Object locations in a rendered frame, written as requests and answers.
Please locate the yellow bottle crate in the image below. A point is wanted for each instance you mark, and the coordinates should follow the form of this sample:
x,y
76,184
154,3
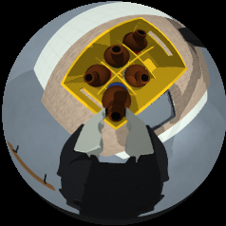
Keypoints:
x,y
163,69

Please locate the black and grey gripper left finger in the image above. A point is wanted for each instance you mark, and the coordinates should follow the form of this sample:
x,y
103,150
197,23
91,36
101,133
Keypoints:
x,y
85,141

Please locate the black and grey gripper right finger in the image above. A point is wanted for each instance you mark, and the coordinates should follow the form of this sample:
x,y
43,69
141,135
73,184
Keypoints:
x,y
143,143

